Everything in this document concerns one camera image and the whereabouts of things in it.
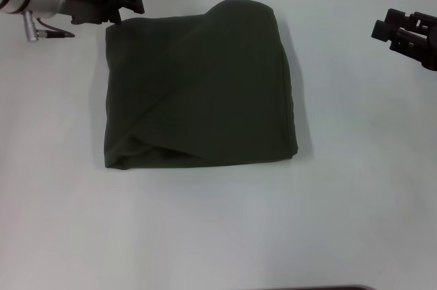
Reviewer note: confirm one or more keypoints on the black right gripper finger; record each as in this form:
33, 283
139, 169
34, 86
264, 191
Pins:
409, 46
409, 20

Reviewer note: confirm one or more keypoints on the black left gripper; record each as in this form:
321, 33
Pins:
88, 0

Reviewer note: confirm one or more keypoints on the dark green printed t-shirt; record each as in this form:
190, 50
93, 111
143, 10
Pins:
205, 82

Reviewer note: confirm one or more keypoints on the dark flat object edge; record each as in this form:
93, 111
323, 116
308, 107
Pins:
338, 288

